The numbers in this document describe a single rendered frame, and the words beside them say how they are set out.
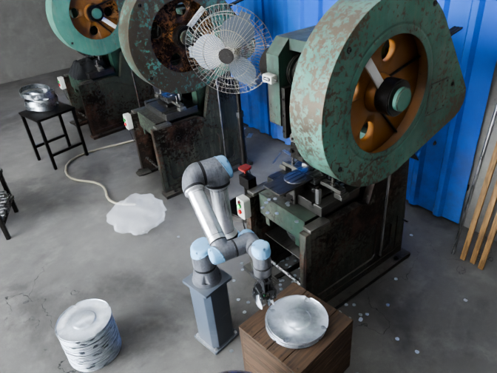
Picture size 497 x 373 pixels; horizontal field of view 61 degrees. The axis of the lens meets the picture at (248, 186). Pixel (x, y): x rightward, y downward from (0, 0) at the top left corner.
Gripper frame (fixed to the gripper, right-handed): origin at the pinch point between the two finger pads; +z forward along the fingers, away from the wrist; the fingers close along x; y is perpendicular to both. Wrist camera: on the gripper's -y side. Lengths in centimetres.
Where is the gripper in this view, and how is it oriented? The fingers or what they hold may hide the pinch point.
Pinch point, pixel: (263, 303)
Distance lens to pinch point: 196.2
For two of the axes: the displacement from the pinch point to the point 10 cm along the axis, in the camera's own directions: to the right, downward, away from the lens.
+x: 9.3, -2.6, 2.8
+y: 3.7, 4.6, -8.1
